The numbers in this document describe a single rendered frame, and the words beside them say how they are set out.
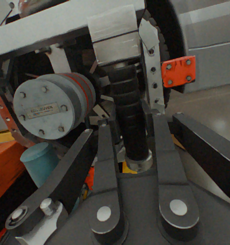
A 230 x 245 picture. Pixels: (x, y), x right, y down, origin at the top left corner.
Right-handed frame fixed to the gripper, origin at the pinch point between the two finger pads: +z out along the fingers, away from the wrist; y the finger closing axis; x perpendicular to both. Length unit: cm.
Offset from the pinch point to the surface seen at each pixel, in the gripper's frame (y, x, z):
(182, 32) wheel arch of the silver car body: 22.4, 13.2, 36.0
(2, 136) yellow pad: -69, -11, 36
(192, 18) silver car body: 25.7, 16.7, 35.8
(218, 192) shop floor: 47, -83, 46
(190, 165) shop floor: 42, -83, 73
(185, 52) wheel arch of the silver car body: 23.0, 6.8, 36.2
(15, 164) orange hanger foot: -60, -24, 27
